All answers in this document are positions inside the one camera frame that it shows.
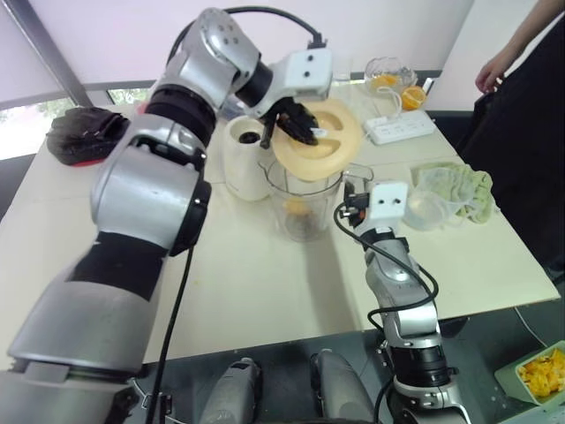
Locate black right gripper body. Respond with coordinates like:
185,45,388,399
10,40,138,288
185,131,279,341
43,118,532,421
343,190,373,226

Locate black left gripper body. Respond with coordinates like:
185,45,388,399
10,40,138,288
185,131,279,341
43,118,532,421
260,97,310,125

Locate cream blender lid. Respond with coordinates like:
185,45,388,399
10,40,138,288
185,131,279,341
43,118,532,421
269,97,362,182

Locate clear blender jar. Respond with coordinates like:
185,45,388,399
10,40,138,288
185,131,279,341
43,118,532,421
258,159,375,243

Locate cream blender base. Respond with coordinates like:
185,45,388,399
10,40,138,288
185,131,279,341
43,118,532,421
222,115,275,202

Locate person's bare hand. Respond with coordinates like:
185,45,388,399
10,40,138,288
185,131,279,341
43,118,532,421
475,56,509,93

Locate small clear plastic bowl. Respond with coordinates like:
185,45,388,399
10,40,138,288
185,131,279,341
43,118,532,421
403,189,454,231

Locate white power strip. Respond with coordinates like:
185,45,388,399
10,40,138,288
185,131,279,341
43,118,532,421
362,110,436,146

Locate glass bowl with orange slices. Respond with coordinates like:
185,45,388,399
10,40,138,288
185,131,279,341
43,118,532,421
364,56,418,95

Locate cut orange half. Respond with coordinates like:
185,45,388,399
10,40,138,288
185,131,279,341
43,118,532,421
400,86,429,111

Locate pale green cloth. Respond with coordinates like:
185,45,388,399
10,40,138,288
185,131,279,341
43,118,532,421
410,161,494,225

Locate black bundle with red base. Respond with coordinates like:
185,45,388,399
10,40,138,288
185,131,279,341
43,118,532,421
46,107,132,168

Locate grey rounded shape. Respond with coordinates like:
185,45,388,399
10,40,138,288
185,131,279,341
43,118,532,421
308,348,376,424
198,357,266,424

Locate person in dark clothes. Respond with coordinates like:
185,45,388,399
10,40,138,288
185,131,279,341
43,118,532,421
454,0,565,284

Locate green tray of peels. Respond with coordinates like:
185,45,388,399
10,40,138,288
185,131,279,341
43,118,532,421
493,338,565,406

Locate orange peel scraps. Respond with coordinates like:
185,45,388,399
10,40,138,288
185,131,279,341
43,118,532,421
516,346,565,397

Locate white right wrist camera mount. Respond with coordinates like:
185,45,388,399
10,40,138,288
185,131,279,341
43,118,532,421
369,179,410,220

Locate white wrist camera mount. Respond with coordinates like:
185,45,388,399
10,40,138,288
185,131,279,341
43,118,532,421
369,179,410,220
246,48,335,119

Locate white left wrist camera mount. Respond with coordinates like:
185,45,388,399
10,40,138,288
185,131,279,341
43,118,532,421
246,48,335,119

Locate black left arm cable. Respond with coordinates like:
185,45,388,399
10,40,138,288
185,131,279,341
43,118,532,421
147,4,328,424

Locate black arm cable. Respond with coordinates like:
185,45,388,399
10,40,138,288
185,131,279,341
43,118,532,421
147,4,328,424
334,201,441,330

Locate white power cable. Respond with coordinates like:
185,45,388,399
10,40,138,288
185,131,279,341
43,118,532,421
377,86,405,118

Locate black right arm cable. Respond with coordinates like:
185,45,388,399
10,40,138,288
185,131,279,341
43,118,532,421
334,201,441,330

